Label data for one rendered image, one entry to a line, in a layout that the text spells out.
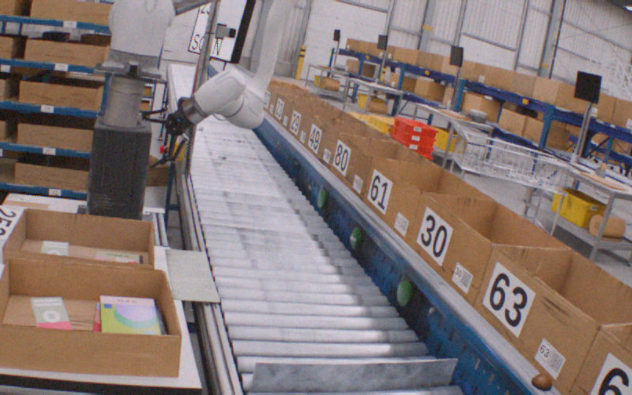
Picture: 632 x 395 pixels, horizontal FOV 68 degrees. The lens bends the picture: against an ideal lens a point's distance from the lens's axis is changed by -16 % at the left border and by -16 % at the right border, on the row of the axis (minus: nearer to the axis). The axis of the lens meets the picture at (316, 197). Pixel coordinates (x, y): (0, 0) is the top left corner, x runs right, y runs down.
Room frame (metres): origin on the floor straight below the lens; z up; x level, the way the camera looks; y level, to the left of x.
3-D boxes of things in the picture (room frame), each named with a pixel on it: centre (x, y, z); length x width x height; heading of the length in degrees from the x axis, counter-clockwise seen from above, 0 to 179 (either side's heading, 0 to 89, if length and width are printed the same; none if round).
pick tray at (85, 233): (1.17, 0.56, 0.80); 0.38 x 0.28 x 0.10; 110
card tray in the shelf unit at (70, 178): (2.40, 1.31, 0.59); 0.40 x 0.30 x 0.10; 107
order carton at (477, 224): (1.40, -0.50, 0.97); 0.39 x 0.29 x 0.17; 19
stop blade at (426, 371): (0.96, -0.17, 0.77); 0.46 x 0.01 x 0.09; 109
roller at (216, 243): (1.66, 0.08, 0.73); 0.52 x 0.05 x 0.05; 109
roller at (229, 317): (1.23, -0.07, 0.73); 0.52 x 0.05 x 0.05; 109
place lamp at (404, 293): (1.35, -0.28, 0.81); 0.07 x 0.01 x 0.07; 19
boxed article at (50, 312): (0.89, 0.50, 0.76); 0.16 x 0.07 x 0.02; 38
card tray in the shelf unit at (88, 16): (2.39, 1.31, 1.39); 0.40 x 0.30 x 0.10; 108
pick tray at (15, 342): (0.90, 0.42, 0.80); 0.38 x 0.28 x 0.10; 114
